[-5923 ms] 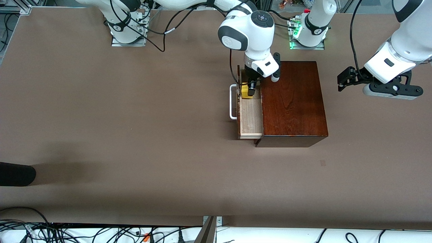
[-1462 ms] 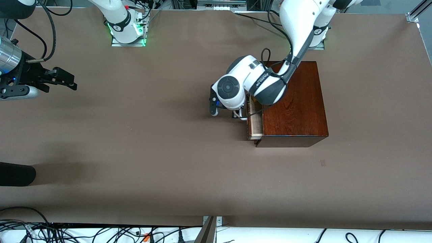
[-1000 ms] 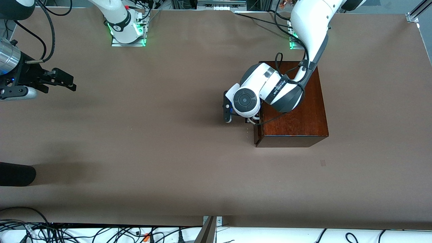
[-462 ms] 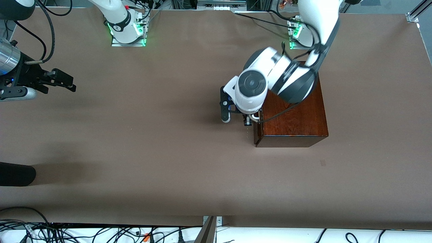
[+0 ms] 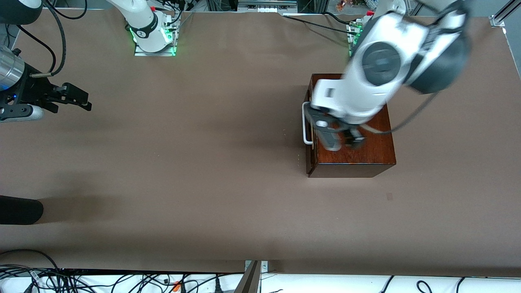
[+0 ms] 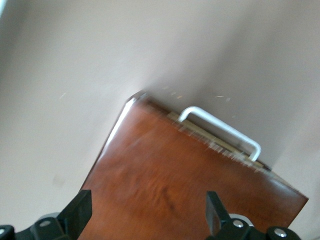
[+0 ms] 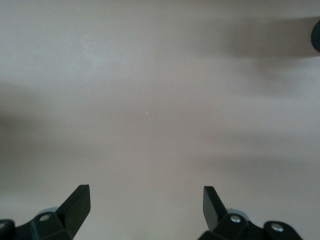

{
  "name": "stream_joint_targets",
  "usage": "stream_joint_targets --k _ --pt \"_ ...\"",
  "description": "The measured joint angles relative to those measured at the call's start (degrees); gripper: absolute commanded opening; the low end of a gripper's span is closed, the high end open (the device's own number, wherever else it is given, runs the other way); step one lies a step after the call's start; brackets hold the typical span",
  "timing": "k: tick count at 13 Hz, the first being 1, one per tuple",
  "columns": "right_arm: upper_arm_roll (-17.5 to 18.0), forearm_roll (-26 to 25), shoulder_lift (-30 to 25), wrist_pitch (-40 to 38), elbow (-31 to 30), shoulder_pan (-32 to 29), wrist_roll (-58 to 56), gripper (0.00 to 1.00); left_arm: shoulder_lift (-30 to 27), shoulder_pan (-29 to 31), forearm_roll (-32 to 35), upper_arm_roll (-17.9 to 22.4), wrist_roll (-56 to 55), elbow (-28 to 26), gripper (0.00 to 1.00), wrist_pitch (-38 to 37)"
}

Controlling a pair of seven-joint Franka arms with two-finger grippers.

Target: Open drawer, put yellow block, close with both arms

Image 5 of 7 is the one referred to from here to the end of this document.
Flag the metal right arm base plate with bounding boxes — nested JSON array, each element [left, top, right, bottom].
[[134, 16, 177, 57]]

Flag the grey electrical box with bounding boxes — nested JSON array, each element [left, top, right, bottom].
[[237, 0, 299, 13]]

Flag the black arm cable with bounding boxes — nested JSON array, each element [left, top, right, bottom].
[[358, 92, 440, 135], [31, 0, 88, 79]]

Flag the wooden drawer with white handle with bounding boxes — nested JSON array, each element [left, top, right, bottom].
[[302, 87, 316, 173]]

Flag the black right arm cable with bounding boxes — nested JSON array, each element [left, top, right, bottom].
[[31, 0, 88, 79]]

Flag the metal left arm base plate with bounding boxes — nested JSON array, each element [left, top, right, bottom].
[[348, 24, 359, 57]]

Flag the black looped cable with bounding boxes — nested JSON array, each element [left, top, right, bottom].
[[0, 249, 61, 281]]

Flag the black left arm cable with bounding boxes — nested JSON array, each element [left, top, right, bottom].
[[358, 92, 440, 135]]

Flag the grey metal bracket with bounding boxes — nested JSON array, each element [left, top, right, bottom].
[[234, 260, 269, 293]]

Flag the black rounded cylinder object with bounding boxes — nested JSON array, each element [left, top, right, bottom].
[[0, 195, 44, 225]]

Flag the dark brown wooden cabinet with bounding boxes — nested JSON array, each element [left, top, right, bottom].
[[306, 74, 396, 178]]

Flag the black cable on table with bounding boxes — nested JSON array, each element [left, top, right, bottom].
[[283, 11, 359, 35]]

